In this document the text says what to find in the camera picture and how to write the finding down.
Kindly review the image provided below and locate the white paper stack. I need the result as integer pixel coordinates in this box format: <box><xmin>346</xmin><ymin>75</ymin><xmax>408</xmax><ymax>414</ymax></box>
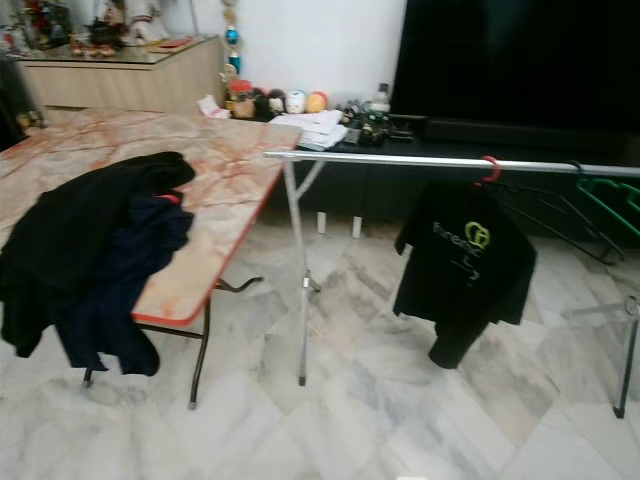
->
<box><xmin>268</xmin><ymin>108</ymin><xmax>351</xmax><ymax>151</ymax></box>

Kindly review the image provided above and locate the silver metal clothes rack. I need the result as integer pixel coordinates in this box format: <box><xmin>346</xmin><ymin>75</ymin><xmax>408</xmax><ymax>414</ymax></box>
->
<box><xmin>263</xmin><ymin>148</ymin><xmax>640</xmax><ymax>421</ymax></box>

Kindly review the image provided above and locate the black soundbar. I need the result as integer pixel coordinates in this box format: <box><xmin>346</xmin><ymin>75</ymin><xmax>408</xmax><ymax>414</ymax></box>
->
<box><xmin>420</xmin><ymin>116</ymin><xmax>640</xmax><ymax>149</ymax></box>

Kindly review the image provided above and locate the orange round plush toy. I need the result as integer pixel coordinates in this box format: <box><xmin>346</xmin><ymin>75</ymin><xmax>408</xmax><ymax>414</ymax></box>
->
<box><xmin>304</xmin><ymin>89</ymin><xmax>330</xmax><ymax>114</ymax></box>

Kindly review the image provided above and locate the dark red figurine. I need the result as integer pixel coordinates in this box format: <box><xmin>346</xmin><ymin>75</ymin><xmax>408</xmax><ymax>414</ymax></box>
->
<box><xmin>20</xmin><ymin>0</ymin><xmax>76</xmax><ymax>49</ymax></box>

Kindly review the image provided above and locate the white robed statue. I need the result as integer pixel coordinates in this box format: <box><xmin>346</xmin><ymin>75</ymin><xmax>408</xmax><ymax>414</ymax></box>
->
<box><xmin>125</xmin><ymin>0</ymin><xmax>173</xmax><ymax>46</ymax></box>

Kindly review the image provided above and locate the black clothes hanger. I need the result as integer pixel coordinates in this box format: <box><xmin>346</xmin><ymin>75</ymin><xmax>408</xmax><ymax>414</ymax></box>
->
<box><xmin>495</xmin><ymin>160</ymin><xmax>629</xmax><ymax>267</ymax></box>

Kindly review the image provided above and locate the red clothes hanger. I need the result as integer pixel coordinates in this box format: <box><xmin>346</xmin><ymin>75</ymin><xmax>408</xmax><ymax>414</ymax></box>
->
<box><xmin>477</xmin><ymin>155</ymin><xmax>504</xmax><ymax>188</ymax></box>

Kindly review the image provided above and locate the black shirt green logo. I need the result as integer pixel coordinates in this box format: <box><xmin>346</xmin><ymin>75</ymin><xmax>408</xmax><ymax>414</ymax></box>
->
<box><xmin>392</xmin><ymin>180</ymin><xmax>539</xmax><ymax>371</ymax></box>

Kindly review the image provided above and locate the white round plush toy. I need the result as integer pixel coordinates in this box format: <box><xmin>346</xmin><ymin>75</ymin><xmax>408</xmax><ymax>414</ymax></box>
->
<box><xmin>283</xmin><ymin>89</ymin><xmax>308</xmax><ymax>115</ymax></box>

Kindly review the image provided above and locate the green clothes hanger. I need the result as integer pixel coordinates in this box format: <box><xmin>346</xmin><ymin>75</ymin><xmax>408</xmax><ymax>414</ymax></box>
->
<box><xmin>577</xmin><ymin>172</ymin><xmax>640</xmax><ymax>265</ymax></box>

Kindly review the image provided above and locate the white tissue pack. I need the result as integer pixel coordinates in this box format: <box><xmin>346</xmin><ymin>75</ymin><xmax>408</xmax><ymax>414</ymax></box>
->
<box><xmin>198</xmin><ymin>95</ymin><xmax>231</xmax><ymax>121</ymax></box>

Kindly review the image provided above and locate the dark warrior figurine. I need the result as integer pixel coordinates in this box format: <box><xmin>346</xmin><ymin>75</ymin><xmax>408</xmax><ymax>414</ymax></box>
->
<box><xmin>82</xmin><ymin>3</ymin><xmax>129</xmax><ymax>56</ymax></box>

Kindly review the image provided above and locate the light wooden cabinet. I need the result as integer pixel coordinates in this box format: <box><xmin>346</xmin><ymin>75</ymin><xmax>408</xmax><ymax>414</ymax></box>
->
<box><xmin>15</xmin><ymin>36</ymin><xmax>226</xmax><ymax>114</ymax></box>

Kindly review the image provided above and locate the marble pattern folding table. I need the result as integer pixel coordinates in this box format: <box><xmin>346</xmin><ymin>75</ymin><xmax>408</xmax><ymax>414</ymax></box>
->
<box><xmin>0</xmin><ymin>108</ymin><xmax>286</xmax><ymax>413</ymax></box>

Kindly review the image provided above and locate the black mouse plush toy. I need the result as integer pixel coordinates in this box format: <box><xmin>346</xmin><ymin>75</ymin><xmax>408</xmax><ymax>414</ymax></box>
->
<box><xmin>252</xmin><ymin>88</ymin><xmax>287</xmax><ymax>121</ymax></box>

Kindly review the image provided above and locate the plain black garment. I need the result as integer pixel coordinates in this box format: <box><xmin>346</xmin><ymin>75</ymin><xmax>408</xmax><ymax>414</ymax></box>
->
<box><xmin>0</xmin><ymin>150</ymin><xmax>197</xmax><ymax>359</ymax></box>

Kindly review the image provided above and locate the black television console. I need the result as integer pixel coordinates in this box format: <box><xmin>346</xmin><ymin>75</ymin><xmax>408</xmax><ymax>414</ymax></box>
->
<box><xmin>225</xmin><ymin>108</ymin><xmax>640</xmax><ymax>261</ymax></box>

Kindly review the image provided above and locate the gold and blue trophy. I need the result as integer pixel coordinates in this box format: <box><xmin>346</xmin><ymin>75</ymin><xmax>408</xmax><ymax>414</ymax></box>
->
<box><xmin>220</xmin><ymin>0</ymin><xmax>245</xmax><ymax>81</ymax></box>

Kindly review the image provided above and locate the clear bottle dark cap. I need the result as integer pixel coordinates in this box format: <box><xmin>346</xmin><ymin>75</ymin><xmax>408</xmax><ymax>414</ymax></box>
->
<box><xmin>368</xmin><ymin>82</ymin><xmax>391</xmax><ymax>123</ymax></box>

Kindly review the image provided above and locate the large black television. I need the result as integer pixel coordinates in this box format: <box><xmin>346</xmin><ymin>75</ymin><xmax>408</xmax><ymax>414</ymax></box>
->
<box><xmin>390</xmin><ymin>0</ymin><xmax>640</xmax><ymax>136</ymax></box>

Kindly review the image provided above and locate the clear jar red lid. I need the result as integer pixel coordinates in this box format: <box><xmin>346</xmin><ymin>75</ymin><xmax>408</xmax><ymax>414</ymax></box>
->
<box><xmin>226</xmin><ymin>80</ymin><xmax>256</xmax><ymax>121</ymax></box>

